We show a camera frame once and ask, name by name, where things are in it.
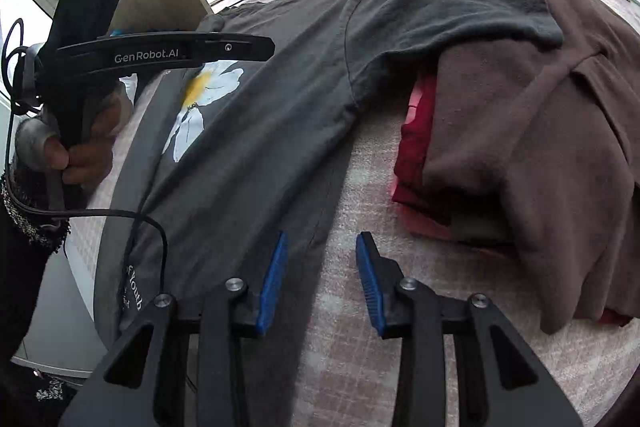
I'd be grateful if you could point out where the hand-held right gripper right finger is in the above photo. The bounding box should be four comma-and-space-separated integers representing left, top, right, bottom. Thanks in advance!
355, 231, 577, 427

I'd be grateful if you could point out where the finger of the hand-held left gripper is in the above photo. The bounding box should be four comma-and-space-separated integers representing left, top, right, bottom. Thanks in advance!
199, 32, 276, 64

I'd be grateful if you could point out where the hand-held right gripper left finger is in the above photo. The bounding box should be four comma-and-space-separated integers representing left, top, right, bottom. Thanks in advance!
59, 230, 290, 427

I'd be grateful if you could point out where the grey daisy print T-shirt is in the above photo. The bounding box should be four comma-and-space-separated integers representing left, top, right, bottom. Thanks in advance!
92, 0, 566, 343

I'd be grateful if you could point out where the person's left hand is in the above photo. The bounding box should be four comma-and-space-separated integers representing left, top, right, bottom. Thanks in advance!
42, 82, 132, 188

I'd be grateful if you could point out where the red garment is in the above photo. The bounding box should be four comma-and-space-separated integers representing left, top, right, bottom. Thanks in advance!
391, 74, 453, 239

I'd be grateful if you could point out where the brown garment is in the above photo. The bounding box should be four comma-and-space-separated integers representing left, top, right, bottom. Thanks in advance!
422, 0, 640, 335

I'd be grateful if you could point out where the person's black patterned clothing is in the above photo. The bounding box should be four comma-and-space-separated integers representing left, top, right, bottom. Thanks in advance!
0, 364, 77, 427

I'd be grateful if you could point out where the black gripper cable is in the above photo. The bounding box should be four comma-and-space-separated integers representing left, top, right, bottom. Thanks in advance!
0, 18, 168, 308

